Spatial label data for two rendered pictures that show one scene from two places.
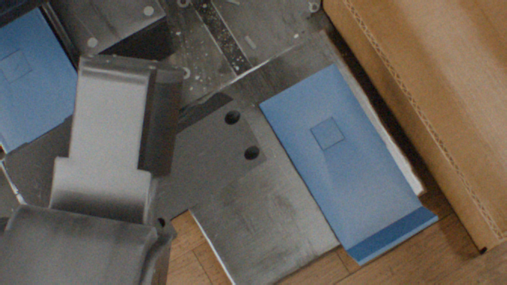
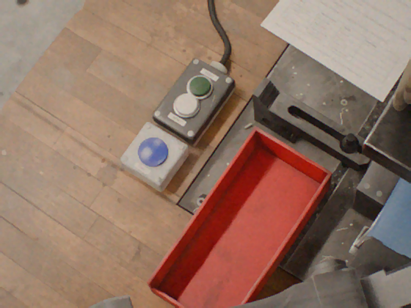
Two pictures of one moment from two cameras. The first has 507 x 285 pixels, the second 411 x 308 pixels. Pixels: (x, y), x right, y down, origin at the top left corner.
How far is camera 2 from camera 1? 0.42 m
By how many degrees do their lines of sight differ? 21
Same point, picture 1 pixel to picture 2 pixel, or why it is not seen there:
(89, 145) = (395, 281)
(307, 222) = not seen: outside the picture
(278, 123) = not seen: outside the picture
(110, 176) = (387, 298)
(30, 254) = (337, 286)
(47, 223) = (353, 285)
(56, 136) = (393, 256)
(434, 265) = not seen: outside the picture
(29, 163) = (373, 250)
